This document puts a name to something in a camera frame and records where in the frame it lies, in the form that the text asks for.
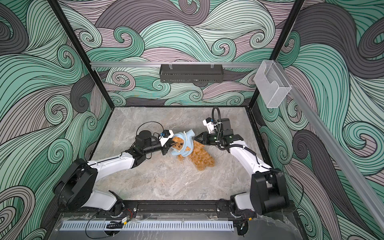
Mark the white slotted cable duct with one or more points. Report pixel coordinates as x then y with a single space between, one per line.
150 226

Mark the aluminium wall rail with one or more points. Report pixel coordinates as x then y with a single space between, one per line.
307 102
137 64

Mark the aluminium right wall rail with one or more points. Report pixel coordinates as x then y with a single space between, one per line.
307 102

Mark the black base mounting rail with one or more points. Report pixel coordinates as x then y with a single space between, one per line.
216 208

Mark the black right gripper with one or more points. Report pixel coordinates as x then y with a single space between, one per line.
206 138

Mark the black perforated wall tray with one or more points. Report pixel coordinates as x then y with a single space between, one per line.
191 74

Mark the brown teddy bear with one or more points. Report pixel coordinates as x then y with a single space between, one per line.
200 157

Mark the aluminium back wall rail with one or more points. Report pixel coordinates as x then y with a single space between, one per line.
137 64

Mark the light blue bear hoodie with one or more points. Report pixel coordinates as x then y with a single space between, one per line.
184 143

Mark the clear plastic wall holder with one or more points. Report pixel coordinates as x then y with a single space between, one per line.
273 83

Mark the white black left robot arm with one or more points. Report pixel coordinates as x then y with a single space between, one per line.
75 189

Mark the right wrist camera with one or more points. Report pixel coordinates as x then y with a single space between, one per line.
209 123

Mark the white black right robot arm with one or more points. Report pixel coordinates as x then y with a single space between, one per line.
268 188

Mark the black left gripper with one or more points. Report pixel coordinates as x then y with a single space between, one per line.
165 147

